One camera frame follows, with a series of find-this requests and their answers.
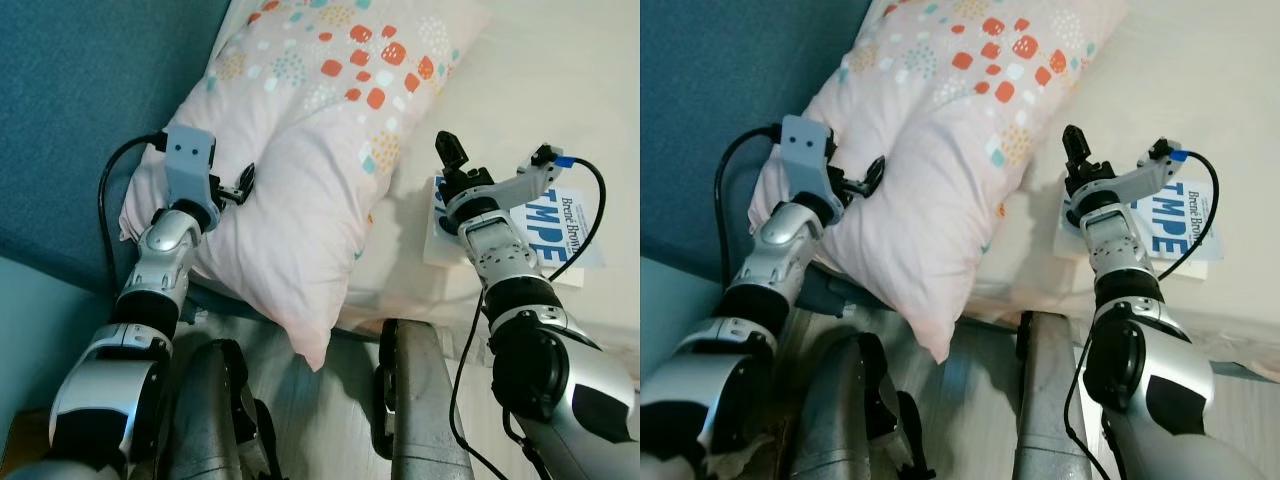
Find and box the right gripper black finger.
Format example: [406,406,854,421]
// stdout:
[435,130,470,177]
[1062,124,1097,172]

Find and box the pink dotted pillow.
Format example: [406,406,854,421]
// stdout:
[745,0,1133,364]
[118,0,493,372]

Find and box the white book with blue letters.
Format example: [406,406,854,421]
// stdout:
[1058,172,1227,264]
[424,174,607,271]

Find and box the beige mattress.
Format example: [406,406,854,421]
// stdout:
[340,0,641,351]
[960,0,1280,383]

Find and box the blue upholstered headboard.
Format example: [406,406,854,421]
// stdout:
[0,0,233,296]
[640,0,878,303]

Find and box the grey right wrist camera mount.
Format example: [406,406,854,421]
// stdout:
[1103,137,1189,209]
[478,144,579,217]

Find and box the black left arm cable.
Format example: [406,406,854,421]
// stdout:
[97,132,168,297]
[714,124,788,293]

